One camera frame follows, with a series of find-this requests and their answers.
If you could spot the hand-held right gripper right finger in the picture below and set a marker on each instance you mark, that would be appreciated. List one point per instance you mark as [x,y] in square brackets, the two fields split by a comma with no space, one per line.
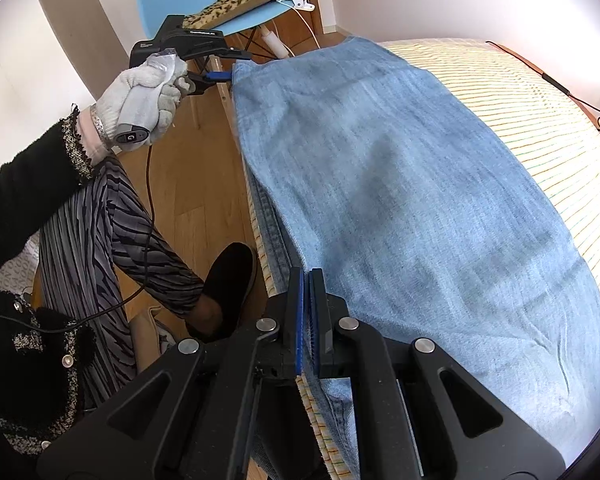
[316,320]

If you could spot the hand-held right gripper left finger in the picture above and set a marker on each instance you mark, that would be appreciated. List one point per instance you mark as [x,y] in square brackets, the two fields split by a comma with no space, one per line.
[295,320]

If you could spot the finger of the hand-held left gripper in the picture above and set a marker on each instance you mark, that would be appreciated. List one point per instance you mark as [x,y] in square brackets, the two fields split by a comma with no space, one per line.
[224,53]
[214,77]

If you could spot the light blue denim pants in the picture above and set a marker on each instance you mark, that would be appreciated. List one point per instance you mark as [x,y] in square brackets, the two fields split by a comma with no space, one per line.
[405,185]

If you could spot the person's left forearm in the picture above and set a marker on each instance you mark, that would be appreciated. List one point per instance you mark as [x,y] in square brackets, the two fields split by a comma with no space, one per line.
[24,185]

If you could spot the person's left hand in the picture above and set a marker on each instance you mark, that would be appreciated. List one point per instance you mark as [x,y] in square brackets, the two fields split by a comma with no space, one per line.
[112,92]

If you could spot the person's black shoe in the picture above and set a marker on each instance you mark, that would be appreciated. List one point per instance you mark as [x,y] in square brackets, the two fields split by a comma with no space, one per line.
[229,280]

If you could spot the person's grey striped skirt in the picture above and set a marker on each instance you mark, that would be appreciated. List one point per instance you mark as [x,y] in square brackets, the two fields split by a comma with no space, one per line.
[79,240]

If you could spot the person's black jacket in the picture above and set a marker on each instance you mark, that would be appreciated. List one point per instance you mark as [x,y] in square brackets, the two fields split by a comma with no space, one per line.
[24,385]

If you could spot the white printed cloth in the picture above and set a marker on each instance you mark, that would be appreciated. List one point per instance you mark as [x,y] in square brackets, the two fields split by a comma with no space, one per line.
[9,275]

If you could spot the yellow striped blanket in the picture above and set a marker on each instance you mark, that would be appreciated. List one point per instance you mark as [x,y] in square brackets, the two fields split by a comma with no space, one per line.
[530,125]

